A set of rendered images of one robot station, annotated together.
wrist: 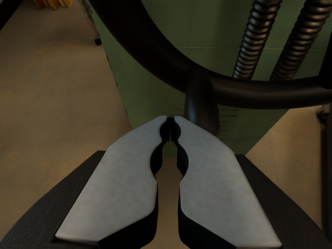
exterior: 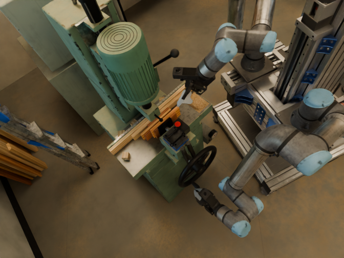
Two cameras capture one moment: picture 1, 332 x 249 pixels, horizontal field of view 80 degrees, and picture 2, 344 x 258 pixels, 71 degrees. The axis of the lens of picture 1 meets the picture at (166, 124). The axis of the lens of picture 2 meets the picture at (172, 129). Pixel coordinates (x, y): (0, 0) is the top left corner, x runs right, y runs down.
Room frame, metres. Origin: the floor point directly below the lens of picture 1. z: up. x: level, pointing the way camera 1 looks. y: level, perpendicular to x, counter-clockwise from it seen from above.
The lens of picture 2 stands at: (-0.22, 0.20, 2.07)
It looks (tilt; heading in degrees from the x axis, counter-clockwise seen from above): 60 degrees down; 328
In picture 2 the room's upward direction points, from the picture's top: 17 degrees counter-clockwise
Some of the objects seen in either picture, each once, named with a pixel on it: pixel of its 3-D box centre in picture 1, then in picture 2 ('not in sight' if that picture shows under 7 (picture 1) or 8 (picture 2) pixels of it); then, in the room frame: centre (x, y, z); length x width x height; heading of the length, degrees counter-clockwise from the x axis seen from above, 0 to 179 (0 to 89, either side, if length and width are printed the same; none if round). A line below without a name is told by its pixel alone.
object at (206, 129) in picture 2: not in sight; (205, 132); (0.30, -0.37, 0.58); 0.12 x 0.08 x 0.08; 177
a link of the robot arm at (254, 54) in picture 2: not in sight; (255, 43); (0.31, -0.86, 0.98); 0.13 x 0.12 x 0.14; 28
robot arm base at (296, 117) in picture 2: not in sight; (307, 115); (-0.16, -0.68, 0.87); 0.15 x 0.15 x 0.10
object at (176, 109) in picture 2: not in sight; (166, 122); (0.38, -0.15, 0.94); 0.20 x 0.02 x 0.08; 87
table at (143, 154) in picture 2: not in sight; (168, 134); (0.35, -0.12, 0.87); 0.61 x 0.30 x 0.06; 87
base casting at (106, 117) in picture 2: not in sight; (146, 122); (0.58, -0.12, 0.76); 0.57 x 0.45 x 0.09; 177
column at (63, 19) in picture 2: not in sight; (108, 66); (0.75, -0.13, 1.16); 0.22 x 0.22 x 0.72; 87
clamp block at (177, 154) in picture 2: not in sight; (178, 140); (0.26, -0.11, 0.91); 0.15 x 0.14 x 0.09; 87
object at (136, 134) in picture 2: not in sight; (169, 106); (0.45, -0.24, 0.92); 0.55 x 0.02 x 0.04; 87
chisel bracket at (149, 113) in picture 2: not in sight; (146, 107); (0.48, -0.12, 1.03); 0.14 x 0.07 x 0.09; 177
